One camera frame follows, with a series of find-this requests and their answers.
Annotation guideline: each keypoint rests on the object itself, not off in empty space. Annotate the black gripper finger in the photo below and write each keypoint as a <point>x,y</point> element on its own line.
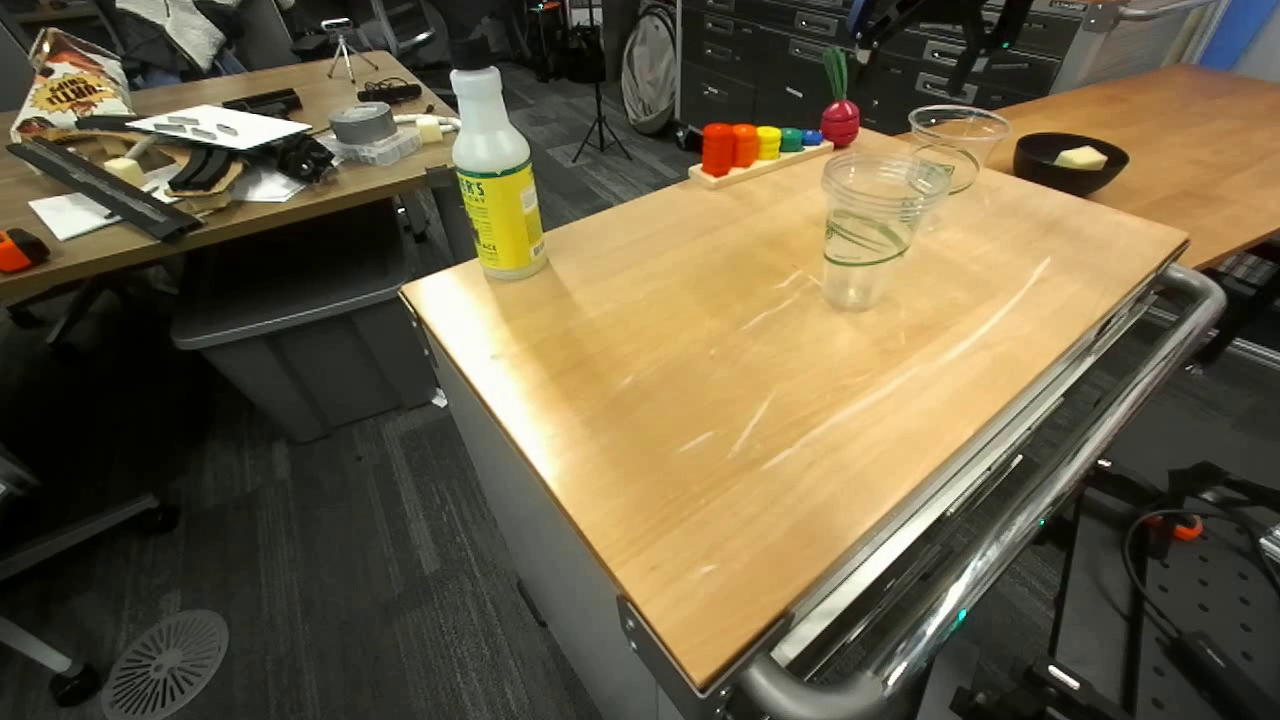
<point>1008,25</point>
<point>888,15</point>

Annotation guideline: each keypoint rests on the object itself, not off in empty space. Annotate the green toy disc stack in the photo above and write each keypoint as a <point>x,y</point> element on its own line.
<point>790,137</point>

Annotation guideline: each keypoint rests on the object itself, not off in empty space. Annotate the yellow toy disc stack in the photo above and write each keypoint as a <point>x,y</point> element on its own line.
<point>769,142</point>

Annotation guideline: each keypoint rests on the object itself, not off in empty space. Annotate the orange toy disc stack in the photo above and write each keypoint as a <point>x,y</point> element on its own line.
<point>745,142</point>

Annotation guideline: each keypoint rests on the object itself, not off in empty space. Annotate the dark drawer tool chest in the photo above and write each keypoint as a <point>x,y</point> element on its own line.
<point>1064,74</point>

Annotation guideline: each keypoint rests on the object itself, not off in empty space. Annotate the black bowl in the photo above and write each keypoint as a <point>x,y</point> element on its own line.
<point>1040,164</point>

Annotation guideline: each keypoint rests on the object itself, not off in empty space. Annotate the blue toy disc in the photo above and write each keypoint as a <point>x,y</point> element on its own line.
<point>808,133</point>

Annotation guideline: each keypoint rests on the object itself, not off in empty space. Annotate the pale yellow food piece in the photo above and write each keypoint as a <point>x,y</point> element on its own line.
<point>1082,158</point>

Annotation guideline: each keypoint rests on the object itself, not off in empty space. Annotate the blue panel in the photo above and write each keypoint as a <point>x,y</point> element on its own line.
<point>1246,25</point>

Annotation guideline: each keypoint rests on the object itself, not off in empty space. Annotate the thin black tripod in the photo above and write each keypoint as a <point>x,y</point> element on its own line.
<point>600,80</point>

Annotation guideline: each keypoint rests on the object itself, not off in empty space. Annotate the white spray bottle yellow label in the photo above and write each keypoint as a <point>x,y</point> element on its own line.
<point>499,201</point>

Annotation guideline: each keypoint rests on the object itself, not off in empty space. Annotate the flat black device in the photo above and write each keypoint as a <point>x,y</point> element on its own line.
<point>262,102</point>
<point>389,89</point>

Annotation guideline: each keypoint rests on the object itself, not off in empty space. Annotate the orange clamp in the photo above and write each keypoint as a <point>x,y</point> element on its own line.
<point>1184,529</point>

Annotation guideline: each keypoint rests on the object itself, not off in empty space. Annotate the grey tape roll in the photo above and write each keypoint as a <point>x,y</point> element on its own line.
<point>363,126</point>

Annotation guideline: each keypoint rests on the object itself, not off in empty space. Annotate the small desk tripod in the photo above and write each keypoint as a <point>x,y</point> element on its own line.
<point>346,31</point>

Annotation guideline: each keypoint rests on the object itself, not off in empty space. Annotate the black bulky gadget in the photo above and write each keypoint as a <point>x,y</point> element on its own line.
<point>303,158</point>

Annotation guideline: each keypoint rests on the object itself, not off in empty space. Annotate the black perforated breadboard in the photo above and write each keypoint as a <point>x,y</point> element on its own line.
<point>1201,627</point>

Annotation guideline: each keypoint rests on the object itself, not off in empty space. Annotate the grey cart cabinet body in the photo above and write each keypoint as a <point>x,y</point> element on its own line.
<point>532,533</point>

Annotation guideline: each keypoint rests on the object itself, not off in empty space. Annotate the white paper sheet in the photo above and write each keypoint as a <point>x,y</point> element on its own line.
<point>223,126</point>

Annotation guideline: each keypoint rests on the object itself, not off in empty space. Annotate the white jacket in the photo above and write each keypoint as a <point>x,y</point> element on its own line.
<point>174,31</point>

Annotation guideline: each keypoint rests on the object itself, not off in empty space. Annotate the long black bar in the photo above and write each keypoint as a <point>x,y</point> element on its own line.
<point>107,187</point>

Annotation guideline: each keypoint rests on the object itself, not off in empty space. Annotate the snack chips bag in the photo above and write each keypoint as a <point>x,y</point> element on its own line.
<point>61,86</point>

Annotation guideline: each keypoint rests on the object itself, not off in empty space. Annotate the small white note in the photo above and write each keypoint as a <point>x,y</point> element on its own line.
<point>64,212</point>

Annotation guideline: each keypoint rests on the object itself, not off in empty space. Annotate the small orange object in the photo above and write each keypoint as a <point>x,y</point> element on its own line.
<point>17,249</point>

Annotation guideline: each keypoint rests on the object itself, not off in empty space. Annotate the office chair base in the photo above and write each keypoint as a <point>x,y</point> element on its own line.
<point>93,529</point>

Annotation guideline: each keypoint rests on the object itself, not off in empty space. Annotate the round floor vent grate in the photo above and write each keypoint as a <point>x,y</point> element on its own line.
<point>165,664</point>

